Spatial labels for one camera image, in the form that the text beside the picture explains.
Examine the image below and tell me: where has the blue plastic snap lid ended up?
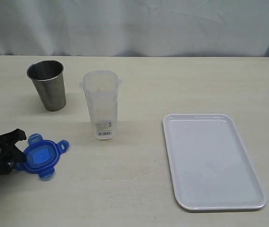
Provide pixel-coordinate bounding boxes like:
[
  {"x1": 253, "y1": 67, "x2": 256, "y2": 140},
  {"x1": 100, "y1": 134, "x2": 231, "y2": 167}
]
[{"x1": 14, "y1": 133, "x2": 69, "y2": 181}]

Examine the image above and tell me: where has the white rectangular plastic tray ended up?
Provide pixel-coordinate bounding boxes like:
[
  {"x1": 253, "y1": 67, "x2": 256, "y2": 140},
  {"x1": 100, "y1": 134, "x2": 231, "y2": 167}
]
[{"x1": 162, "y1": 113, "x2": 268, "y2": 211}]

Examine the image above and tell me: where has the clear tall plastic container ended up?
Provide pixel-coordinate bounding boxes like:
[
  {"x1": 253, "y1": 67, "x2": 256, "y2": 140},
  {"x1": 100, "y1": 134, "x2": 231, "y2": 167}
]
[{"x1": 79, "y1": 70, "x2": 121, "y2": 140}]

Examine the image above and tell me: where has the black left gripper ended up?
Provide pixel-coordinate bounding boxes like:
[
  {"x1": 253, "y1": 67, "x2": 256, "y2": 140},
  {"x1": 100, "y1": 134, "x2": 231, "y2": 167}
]
[{"x1": 0, "y1": 129, "x2": 27, "y2": 175}]

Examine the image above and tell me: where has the stainless steel cup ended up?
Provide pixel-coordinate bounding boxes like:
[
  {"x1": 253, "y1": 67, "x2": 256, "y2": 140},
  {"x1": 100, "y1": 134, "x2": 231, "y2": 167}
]
[{"x1": 26, "y1": 60, "x2": 66, "y2": 112}]

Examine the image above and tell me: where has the white backdrop curtain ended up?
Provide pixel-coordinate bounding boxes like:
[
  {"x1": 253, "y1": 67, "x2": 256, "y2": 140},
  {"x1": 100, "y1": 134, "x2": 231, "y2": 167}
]
[{"x1": 0, "y1": 0, "x2": 269, "y2": 57}]

